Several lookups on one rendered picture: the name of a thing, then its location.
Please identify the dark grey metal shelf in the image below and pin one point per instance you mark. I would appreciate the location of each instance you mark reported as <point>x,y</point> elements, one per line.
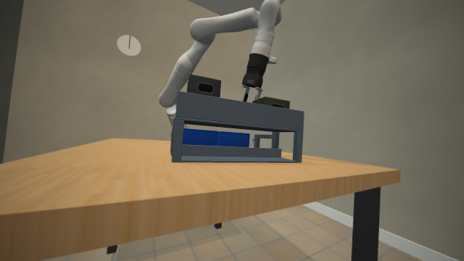
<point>214,111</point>

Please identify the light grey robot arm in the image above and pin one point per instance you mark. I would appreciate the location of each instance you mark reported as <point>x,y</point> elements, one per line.
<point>265,20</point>

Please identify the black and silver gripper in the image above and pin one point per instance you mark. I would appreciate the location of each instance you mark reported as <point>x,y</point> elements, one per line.
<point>258,60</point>

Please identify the blue open-front bin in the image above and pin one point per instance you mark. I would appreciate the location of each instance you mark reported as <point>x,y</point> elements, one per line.
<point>200,137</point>
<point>232,139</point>

